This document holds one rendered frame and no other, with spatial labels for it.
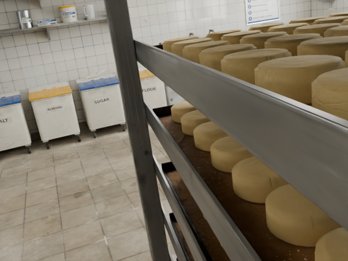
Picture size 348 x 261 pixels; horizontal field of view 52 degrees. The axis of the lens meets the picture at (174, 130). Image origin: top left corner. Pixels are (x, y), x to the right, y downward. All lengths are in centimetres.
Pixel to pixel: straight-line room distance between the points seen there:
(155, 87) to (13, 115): 189
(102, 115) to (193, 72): 482
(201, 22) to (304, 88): 584
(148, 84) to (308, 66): 490
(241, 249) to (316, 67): 11
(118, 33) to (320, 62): 35
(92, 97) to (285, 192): 474
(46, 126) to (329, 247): 485
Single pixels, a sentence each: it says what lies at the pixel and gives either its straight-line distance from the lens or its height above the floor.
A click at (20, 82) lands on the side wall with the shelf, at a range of 555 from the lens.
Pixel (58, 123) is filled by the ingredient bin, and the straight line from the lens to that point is 499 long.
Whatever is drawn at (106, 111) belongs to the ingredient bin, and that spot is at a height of 34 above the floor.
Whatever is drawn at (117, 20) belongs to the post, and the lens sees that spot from 52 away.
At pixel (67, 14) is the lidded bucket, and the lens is 524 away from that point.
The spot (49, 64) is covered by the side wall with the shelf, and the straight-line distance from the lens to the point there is 552.
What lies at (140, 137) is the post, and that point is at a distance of 55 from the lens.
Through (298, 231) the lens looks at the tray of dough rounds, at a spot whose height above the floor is 141.
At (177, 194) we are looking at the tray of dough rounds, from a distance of 50.
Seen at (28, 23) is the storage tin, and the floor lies 162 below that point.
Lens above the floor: 155
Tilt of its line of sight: 19 degrees down
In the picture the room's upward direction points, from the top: 8 degrees counter-clockwise
